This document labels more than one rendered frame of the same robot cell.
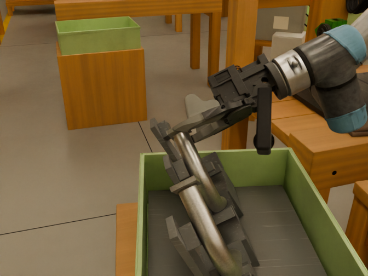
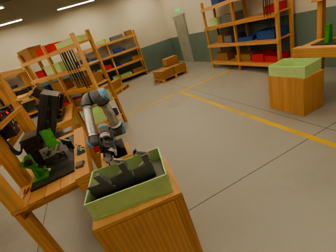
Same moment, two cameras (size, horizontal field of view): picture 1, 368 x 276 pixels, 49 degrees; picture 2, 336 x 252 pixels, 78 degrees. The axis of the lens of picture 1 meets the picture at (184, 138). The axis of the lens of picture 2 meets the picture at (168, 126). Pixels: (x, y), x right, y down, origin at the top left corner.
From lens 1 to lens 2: 1.33 m
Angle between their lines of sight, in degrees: 78
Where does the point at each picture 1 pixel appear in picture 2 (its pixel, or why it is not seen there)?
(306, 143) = (83, 174)
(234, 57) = (12, 197)
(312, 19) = (9, 167)
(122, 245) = (115, 218)
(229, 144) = (39, 228)
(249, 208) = not seen: hidden behind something
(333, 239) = (129, 160)
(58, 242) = not seen: outside the picture
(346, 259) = (136, 158)
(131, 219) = (102, 222)
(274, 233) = not seen: hidden behind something
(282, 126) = (66, 184)
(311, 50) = (105, 129)
